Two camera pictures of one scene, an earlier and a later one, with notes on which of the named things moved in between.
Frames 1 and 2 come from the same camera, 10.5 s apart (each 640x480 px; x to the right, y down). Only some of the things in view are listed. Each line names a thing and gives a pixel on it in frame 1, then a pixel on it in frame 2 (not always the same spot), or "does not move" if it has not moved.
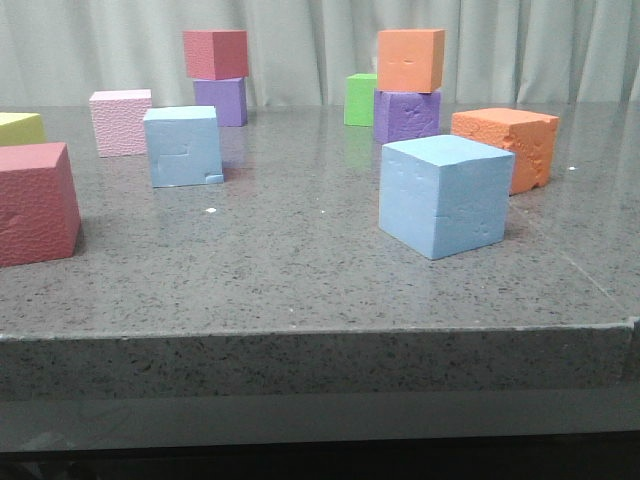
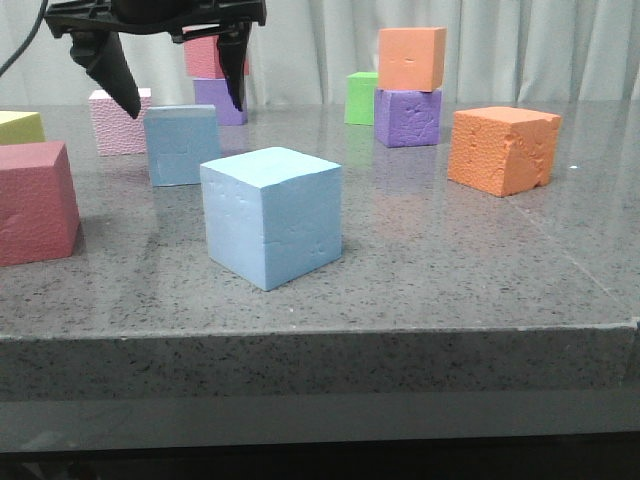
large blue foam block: [444, 195] to [273, 215]
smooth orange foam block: [411, 60] does not move
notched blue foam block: [184, 145] does not move
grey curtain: [54, 52] does not move
